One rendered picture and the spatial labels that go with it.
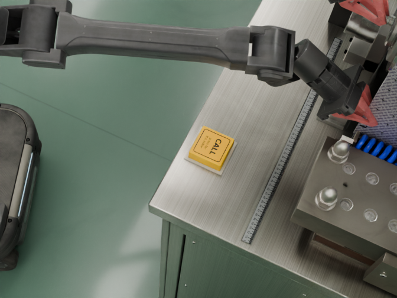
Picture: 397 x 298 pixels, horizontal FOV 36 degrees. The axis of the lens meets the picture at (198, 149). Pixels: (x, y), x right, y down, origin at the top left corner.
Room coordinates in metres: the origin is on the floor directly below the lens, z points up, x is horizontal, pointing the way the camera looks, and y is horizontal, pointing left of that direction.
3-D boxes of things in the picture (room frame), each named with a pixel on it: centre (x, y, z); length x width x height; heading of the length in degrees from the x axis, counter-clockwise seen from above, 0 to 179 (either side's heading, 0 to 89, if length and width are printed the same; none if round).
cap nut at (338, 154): (0.54, -0.25, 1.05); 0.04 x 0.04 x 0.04
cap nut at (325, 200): (0.45, -0.23, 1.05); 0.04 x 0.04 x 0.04
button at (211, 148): (0.58, -0.03, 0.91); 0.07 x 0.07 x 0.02; 72
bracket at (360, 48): (0.71, -0.27, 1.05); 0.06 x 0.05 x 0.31; 72
